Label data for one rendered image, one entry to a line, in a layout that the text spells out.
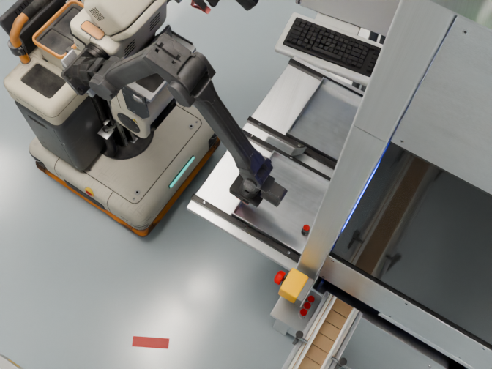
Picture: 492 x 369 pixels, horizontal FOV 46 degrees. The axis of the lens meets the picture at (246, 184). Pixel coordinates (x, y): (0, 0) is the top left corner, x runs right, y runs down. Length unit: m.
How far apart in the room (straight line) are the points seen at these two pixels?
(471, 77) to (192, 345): 2.07
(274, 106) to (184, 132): 0.74
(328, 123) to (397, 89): 1.19
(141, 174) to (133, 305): 0.59
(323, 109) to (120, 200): 1.00
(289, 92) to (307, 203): 0.42
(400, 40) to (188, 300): 2.06
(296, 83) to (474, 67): 1.38
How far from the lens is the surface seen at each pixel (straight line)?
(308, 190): 1.88
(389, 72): 0.80
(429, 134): 0.87
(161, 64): 1.31
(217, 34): 3.31
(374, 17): 2.30
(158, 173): 2.57
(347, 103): 2.06
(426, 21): 0.71
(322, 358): 1.69
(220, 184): 1.87
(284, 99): 2.03
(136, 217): 2.52
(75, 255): 2.80
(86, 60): 1.73
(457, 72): 0.75
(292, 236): 1.81
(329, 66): 2.23
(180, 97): 1.32
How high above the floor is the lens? 2.59
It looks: 66 degrees down
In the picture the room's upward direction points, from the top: 4 degrees clockwise
